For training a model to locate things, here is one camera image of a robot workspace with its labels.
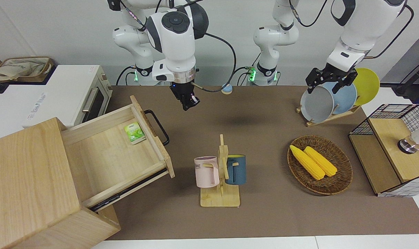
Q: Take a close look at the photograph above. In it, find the wooden mug rack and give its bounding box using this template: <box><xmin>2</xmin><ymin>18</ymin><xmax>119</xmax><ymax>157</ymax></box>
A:
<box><xmin>200</xmin><ymin>134</ymin><xmax>240</xmax><ymax>208</ymax></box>

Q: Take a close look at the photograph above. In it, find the light wooden drawer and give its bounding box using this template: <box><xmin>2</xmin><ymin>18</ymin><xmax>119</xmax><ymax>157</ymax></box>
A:
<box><xmin>61</xmin><ymin>95</ymin><xmax>175</xmax><ymax>212</ymax></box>

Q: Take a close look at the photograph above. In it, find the wooden plate rack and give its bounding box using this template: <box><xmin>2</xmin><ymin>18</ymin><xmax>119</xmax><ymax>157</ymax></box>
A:
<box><xmin>296</xmin><ymin>105</ymin><xmax>361</xmax><ymax>127</ymax></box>

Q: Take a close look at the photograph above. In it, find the dark blue mug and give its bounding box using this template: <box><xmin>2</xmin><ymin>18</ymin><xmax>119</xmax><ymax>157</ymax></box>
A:
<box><xmin>225</xmin><ymin>154</ymin><xmax>246</xmax><ymax>185</ymax></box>

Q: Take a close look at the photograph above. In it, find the brown table mat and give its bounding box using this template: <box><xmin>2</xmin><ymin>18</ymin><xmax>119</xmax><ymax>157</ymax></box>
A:
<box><xmin>106</xmin><ymin>85</ymin><xmax>419</xmax><ymax>241</ymax></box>

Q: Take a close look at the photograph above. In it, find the frosted glass with metal base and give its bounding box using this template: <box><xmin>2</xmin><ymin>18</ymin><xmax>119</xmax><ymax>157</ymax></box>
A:
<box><xmin>398</xmin><ymin>130</ymin><xmax>419</xmax><ymax>154</ymax></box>

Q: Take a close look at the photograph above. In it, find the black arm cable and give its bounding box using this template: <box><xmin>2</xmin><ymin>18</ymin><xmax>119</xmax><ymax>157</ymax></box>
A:
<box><xmin>363</xmin><ymin>3</ymin><xmax>415</xmax><ymax>59</ymax></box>
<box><xmin>192</xmin><ymin>33</ymin><xmax>237</xmax><ymax>93</ymax></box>

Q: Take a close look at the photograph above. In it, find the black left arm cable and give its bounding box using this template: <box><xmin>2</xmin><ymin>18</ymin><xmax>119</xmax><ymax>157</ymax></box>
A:
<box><xmin>363</xmin><ymin>3</ymin><xmax>415</xmax><ymax>59</ymax></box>

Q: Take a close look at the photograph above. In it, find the pink mug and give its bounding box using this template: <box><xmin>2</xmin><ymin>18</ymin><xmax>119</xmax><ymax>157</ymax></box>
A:
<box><xmin>194</xmin><ymin>156</ymin><xmax>220</xmax><ymax>188</ymax></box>

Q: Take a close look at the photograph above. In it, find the white toaster oven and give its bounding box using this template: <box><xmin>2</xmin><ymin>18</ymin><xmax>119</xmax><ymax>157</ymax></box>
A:
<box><xmin>23</xmin><ymin>65</ymin><xmax>113</xmax><ymax>129</ymax></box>

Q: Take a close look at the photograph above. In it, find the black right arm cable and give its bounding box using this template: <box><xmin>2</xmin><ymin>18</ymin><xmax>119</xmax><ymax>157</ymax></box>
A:
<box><xmin>192</xmin><ymin>33</ymin><xmax>237</xmax><ymax>93</ymax></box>

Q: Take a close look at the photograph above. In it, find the light blue plate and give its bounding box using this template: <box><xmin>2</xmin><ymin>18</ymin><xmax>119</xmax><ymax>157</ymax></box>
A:
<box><xmin>323</xmin><ymin>82</ymin><xmax>357</xmax><ymax>115</ymax></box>

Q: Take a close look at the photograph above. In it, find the brown wicker tray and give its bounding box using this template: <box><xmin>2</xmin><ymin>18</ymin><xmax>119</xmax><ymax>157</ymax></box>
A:
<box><xmin>287</xmin><ymin>135</ymin><xmax>353</xmax><ymax>195</ymax></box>

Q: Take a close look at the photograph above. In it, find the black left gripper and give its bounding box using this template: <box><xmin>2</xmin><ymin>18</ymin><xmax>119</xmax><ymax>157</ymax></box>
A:
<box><xmin>306</xmin><ymin>64</ymin><xmax>357</xmax><ymax>94</ymax></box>

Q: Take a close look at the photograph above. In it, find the black stand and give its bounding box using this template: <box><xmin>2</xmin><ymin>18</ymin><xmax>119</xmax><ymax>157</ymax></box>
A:
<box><xmin>381</xmin><ymin>57</ymin><xmax>419</xmax><ymax>101</ymax></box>

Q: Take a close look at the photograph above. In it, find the grey plate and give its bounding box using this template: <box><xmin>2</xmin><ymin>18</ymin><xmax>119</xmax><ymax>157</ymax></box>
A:
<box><xmin>300</xmin><ymin>86</ymin><xmax>335</xmax><ymax>123</ymax></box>

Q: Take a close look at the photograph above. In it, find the yellow plate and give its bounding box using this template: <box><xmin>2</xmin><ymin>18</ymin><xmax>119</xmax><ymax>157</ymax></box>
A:
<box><xmin>353</xmin><ymin>68</ymin><xmax>380</xmax><ymax>106</ymax></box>

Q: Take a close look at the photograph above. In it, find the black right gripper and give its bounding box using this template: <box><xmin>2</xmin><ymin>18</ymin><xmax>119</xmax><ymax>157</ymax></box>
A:
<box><xmin>170</xmin><ymin>82</ymin><xmax>200</xmax><ymax>111</ymax></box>

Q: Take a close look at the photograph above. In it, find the light wooden cabinet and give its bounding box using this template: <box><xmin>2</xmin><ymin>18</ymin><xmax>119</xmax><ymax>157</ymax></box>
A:
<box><xmin>0</xmin><ymin>118</ymin><xmax>121</xmax><ymax>249</ymax></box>

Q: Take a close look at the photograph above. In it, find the black metal drawer handle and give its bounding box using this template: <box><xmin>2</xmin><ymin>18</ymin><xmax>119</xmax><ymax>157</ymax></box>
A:
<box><xmin>144</xmin><ymin>110</ymin><xmax>170</xmax><ymax>146</ymax></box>

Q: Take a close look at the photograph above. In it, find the wicker basket with cloth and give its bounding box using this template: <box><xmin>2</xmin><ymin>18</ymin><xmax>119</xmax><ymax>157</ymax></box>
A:
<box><xmin>0</xmin><ymin>56</ymin><xmax>54</xmax><ymax>83</ymax></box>

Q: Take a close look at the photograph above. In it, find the yellow corn cob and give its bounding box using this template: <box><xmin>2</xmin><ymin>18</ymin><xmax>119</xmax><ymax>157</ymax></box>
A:
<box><xmin>289</xmin><ymin>145</ymin><xmax>326</xmax><ymax>181</ymax></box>
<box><xmin>304</xmin><ymin>146</ymin><xmax>338</xmax><ymax>177</ymax></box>

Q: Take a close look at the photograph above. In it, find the green tea bag packet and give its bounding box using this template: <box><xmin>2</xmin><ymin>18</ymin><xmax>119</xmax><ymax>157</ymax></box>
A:
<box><xmin>124</xmin><ymin>122</ymin><xmax>146</xmax><ymax>145</ymax></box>

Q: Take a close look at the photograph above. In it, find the wire and wood shelf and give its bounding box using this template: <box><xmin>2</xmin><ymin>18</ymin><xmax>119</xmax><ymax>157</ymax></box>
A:
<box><xmin>348</xmin><ymin>104</ymin><xmax>419</xmax><ymax>197</ymax></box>

